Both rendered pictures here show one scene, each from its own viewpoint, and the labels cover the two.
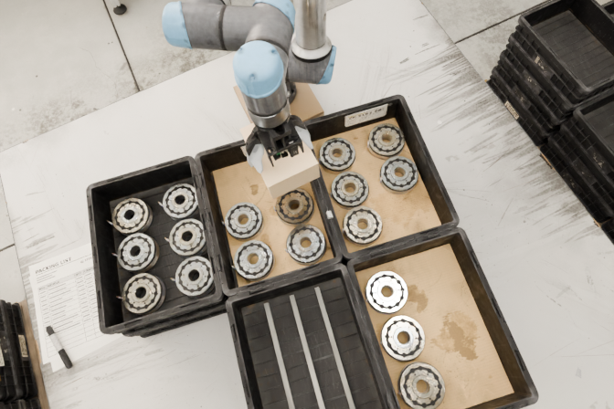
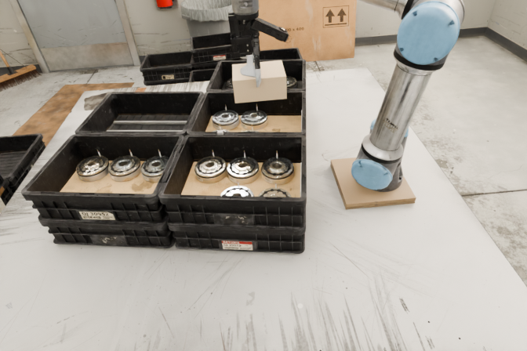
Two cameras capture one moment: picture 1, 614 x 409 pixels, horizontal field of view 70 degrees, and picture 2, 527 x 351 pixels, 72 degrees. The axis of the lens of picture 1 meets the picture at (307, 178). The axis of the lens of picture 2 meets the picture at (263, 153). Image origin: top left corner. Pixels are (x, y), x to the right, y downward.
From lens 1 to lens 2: 1.26 m
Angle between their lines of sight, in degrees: 61
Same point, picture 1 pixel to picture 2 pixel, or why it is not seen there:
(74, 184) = (333, 88)
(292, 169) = (236, 72)
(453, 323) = not seen: hidden behind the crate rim
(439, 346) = (104, 187)
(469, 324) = not seen: hidden behind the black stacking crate
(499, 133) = not seen: outside the picture
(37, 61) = (503, 141)
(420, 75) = (376, 314)
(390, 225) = (201, 188)
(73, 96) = (467, 157)
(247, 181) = (285, 128)
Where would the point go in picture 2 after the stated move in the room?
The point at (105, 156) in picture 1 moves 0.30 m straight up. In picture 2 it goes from (349, 99) to (355, 39)
